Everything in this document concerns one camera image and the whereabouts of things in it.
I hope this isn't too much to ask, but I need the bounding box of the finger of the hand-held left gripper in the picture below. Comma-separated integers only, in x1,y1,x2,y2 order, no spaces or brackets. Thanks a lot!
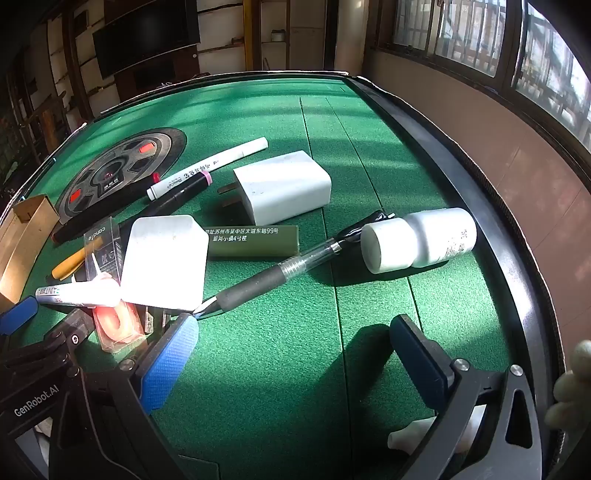
0,295,95,370

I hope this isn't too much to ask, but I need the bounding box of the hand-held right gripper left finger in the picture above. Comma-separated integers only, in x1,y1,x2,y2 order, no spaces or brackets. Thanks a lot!
85,313,200,480

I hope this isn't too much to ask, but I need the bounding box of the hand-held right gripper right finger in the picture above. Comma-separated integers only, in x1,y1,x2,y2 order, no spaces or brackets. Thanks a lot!
389,314,555,480

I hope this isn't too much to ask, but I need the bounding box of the white tube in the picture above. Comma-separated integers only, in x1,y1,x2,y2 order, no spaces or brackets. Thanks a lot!
35,277,123,309

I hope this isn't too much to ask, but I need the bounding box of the clear package with pink item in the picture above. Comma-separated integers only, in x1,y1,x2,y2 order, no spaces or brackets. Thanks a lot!
91,302,146,354

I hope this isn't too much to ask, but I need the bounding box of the cardboard box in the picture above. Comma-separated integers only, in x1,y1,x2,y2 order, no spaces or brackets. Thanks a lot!
0,194,61,310

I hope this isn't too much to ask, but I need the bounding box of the orange pen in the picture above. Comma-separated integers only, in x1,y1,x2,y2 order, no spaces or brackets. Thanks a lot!
51,247,93,281

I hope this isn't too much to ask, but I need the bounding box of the black gel pen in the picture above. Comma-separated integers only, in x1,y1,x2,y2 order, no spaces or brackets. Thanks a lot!
191,210,398,319

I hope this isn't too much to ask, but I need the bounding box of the white pill bottle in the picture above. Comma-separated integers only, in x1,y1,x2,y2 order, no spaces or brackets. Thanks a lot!
360,208,478,274

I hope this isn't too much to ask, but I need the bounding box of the black marker with red end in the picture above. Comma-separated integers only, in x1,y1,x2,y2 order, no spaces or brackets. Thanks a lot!
51,172,162,245

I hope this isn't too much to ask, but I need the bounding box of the olive green lighter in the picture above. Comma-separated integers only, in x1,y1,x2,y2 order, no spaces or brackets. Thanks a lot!
203,224,301,258

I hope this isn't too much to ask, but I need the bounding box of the black marker with pink end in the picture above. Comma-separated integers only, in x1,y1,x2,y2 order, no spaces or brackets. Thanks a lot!
139,174,214,219

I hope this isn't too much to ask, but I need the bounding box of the white marker pen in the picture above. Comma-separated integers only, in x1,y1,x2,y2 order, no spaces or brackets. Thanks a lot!
147,137,269,202

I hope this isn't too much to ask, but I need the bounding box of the white rectangular charger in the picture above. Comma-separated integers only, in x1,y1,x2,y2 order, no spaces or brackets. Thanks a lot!
217,150,333,227

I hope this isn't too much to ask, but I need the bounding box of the person's right hand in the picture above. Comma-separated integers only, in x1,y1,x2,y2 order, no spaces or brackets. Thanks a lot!
545,339,591,430

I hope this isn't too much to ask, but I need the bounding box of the round table centre disc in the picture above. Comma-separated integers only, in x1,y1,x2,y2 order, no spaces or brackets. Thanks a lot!
55,127,188,224

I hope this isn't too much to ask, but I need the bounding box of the black television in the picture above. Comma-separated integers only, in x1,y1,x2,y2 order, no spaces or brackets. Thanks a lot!
92,0,201,79

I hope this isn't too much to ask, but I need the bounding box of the beige standing air conditioner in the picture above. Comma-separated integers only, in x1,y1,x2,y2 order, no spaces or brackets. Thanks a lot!
335,0,370,75

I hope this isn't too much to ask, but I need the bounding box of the window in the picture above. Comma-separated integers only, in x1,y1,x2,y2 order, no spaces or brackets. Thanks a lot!
376,0,591,148

